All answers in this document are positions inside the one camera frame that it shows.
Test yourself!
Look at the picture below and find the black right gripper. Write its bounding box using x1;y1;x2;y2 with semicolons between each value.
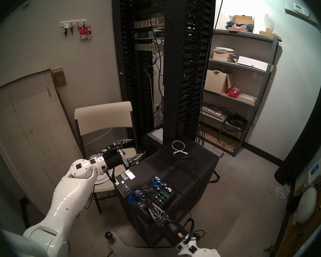
148;207;189;245

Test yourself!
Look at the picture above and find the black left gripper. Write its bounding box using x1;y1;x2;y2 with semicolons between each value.
103;138;146;169

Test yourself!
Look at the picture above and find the blue black audio mixer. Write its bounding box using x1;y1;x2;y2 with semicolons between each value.
127;176;177;215

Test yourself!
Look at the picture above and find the grey flat box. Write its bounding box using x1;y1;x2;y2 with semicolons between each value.
147;128;163;145

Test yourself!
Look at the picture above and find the white round plate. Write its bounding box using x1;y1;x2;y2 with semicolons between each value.
93;167;115;185

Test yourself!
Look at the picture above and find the white folding chair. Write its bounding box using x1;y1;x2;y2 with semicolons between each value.
74;101;139;214

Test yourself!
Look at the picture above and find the black perforated equipment case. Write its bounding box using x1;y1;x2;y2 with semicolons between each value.
115;137;220;246

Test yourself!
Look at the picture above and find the black server rack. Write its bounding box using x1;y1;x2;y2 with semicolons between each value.
112;0;216;155

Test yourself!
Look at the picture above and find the pink white packaged item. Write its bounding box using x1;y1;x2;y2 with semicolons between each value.
202;104;228;120

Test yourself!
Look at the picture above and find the beige leaning board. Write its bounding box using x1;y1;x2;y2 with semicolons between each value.
0;69;85;223

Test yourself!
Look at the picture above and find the grey rack mounted unit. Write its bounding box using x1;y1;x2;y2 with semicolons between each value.
135;43;165;51
135;30;165;40
135;18;165;29

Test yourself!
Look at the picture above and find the open cardboard box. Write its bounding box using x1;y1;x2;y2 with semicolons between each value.
204;69;233;96

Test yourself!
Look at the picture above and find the white lattice spare finger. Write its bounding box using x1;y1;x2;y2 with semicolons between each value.
275;183;291;199

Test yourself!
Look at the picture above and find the beige flat box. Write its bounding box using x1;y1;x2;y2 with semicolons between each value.
238;93;257;105

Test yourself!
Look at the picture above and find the small tan cardboard box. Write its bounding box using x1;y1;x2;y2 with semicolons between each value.
212;52;234;63

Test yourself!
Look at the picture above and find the plywood backboard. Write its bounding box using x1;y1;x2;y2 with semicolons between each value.
278;141;321;257

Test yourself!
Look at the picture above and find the white flat box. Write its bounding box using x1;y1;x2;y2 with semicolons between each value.
234;56;269;71

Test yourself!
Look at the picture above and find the white router blue label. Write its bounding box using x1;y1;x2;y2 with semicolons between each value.
308;157;321;187

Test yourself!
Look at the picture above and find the grey metal shelving unit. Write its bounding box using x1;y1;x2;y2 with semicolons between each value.
198;29;282;157

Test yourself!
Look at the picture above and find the tall black column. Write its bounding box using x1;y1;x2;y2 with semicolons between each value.
274;86;321;185

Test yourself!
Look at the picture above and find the pile of pink blue bags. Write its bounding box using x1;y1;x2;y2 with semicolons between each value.
225;20;254;32

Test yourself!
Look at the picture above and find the brown cardboard box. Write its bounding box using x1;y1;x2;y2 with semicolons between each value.
233;15;254;25

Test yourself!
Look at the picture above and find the flat cardboard box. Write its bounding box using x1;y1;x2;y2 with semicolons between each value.
259;29;282;42

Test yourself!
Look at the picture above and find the white plastic bag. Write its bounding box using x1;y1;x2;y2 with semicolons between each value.
253;13;275;33

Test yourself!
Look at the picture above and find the white alarm keypad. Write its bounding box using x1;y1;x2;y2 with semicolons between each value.
294;3;309;17

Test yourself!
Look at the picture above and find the thin white cable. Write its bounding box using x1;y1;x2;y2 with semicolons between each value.
84;127;114;146

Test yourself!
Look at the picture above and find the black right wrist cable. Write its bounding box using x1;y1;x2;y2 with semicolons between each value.
183;218;204;245

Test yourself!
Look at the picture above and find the tangled black cable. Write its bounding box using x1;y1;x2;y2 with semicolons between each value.
154;147;201;179

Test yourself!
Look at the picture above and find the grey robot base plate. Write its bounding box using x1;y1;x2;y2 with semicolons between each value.
107;232;177;257

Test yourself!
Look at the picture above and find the white usb cable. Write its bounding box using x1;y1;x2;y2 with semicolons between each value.
172;141;189;155

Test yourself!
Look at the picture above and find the blue network cable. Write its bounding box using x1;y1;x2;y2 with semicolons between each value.
197;26;216;142

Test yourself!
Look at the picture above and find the black cable bundle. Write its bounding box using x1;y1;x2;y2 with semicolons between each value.
220;107;254;131

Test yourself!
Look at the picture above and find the white wall key rack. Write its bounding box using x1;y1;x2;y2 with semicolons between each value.
60;20;87;28

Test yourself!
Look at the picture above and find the coiled white cable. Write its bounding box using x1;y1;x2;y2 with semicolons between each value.
213;46;236;55

